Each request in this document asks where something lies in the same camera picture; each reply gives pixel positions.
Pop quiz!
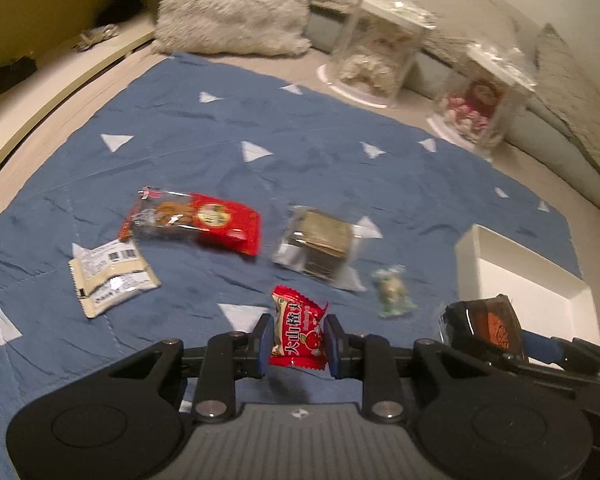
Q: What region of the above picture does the small dark object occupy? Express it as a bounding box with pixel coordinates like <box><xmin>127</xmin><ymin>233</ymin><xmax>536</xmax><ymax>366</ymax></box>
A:
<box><xmin>0</xmin><ymin>57</ymin><xmax>38</xmax><ymax>96</ymax></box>

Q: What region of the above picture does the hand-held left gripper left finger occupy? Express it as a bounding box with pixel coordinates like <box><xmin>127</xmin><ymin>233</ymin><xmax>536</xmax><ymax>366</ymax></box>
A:
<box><xmin>107</xmin><ymin>312</ymin><xmax>276</xmax><ymax>423</ymax></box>

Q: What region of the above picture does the fluffy cream pillow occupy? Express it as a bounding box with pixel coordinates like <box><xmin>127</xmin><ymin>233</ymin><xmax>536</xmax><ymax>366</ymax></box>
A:
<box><xmin>151</xmin><ymin>0</ymin><xmax>326</xmax><ymax>57</ymax></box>

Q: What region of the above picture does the white shallow cardboard box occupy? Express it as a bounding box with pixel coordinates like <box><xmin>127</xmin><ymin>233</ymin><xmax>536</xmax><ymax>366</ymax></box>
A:
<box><xmin>454</xmin><ymin>225</ymin><xmax>600</xmax><ymax>348</ymax></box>

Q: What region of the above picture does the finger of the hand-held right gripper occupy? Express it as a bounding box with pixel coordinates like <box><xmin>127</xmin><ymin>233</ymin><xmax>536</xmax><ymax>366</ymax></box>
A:
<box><xmin>450</xmin><ymin>337</ymin><xmax>600</xmax><ymax>387</ymax></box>
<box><xmin>521</xmin><ymin>331</ymin><xmax>600</xmax><ymax>377</ymax></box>

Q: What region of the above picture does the dark round cake packet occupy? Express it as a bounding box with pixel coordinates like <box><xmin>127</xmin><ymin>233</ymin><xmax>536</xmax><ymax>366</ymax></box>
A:
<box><xmin>437</xmin><ymin>294</ymin><xmax>527</xmax><ymax>361</ymax></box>

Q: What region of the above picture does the red cookie packet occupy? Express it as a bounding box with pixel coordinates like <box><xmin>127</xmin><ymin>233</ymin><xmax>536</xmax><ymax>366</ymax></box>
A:
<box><xmin>119</xmin><ymin>187</ymin><xmax>262</xmax><ymax>257</ymax></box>

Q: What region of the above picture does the clear case with white doll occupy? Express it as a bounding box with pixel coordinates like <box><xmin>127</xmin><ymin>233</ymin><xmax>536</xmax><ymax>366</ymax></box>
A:
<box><xmin>316</xmin><ymin>0</ymin><xmax>437</xmax><ymax>109</ymax></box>

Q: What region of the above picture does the clear packet of brown squares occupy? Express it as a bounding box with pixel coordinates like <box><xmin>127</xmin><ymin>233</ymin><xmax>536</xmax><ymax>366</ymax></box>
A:
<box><xmin>271</xmin><ymin>205</ymin><xmax>383</xmax><ymax>291</ymax></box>

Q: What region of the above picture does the clear case with red doll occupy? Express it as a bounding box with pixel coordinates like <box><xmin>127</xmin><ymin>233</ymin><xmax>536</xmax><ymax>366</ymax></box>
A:
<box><xmin>426</xmin><ymin>42</ymin><xmax>538</xmax><ymax>153</ymax></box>

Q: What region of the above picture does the small red candy packet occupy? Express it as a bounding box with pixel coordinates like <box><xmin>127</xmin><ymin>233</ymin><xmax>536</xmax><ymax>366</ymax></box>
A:
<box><xmin>269</xmin><ymin>285</ymin><xmax>329</xmax><ymax>370</ymax></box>

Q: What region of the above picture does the blue quilted triangle-print mat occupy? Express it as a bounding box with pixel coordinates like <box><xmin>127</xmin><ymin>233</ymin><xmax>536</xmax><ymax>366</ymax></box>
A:
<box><xmin>0</xmin><ymin>52</ymin><xmax>586</xmax><ymax>480</ymax></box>

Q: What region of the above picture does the green wrapped candy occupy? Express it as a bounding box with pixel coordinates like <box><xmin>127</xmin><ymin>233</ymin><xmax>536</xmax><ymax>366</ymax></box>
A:
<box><xmin>371</xmin><ymin>265</ymin><xmax>417</xmax><ymax>318</ymax></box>

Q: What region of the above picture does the small white snack packet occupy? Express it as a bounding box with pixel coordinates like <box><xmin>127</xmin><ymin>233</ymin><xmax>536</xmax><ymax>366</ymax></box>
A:
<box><xmin>68</xmin><ymin>238</ymin><xmax>162</xmax><ymax>318</ymax></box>

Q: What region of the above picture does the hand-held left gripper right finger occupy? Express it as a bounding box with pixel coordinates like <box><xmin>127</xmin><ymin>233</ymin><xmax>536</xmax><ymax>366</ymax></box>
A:
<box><xmin>325</xmin><ymin>312</ymin><xmax>496</xmax><ymax>423</ymax></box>

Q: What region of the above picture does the curved wooden shelf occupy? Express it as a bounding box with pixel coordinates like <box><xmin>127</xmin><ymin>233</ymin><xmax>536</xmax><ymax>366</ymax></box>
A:
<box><xmin>0</xmin><ymin>0</ymin><xmax>166</xmax><ymax>181</ymax></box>

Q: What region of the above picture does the coiled rope bundle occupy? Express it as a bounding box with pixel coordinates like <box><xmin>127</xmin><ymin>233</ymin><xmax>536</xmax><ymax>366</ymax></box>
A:
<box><xmin>75</xmin><ymin>24</ymin><xmax>120</xmax><ymax>52</ymax></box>

